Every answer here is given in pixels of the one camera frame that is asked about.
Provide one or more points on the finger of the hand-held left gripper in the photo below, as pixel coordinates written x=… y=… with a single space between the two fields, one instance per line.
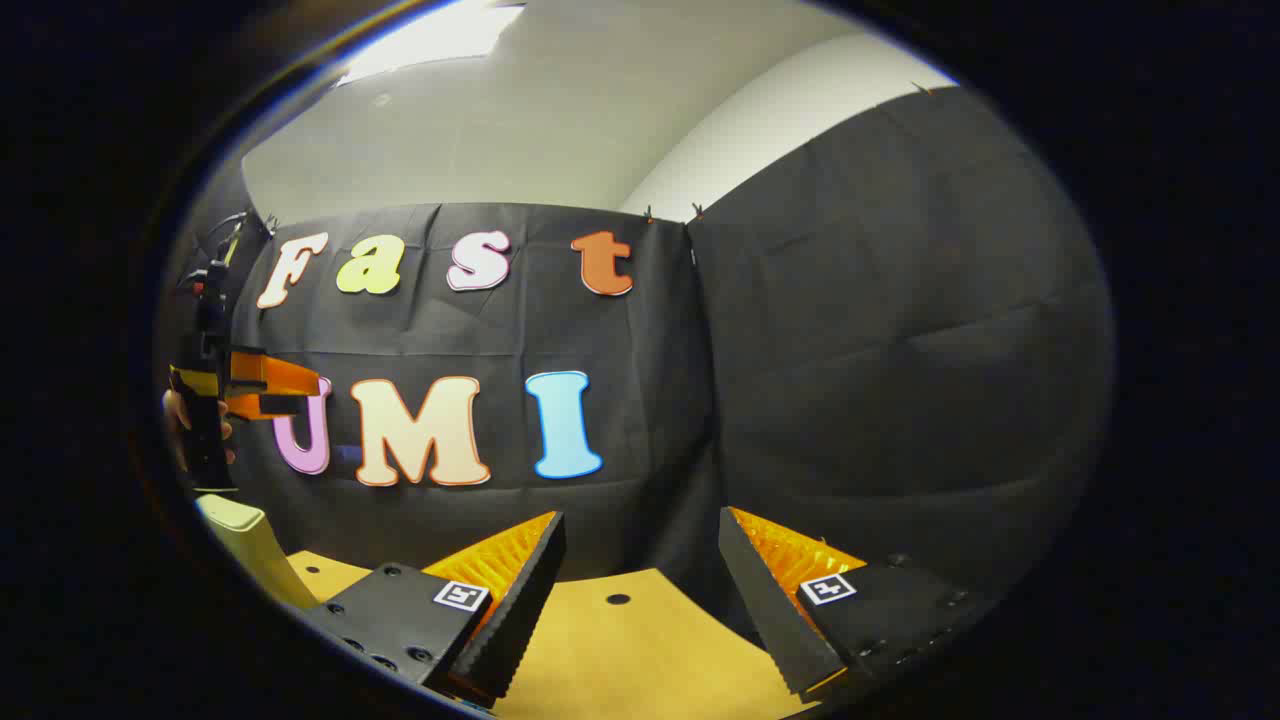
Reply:
x=275 y=374
x=262 y=406

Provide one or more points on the black backdrop cloth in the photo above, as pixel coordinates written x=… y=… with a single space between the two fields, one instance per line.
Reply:
x=880 y=350

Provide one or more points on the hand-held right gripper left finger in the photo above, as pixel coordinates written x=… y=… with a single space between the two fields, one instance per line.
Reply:
x=520 y=600

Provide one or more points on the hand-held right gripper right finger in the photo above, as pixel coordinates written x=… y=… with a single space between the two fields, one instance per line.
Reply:
x=770 y=600

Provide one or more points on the ceiling light panel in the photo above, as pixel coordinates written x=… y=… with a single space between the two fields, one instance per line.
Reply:
x=430 y=40

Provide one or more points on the green desktop garbage bin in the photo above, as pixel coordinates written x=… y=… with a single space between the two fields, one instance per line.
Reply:
x=255 y=550

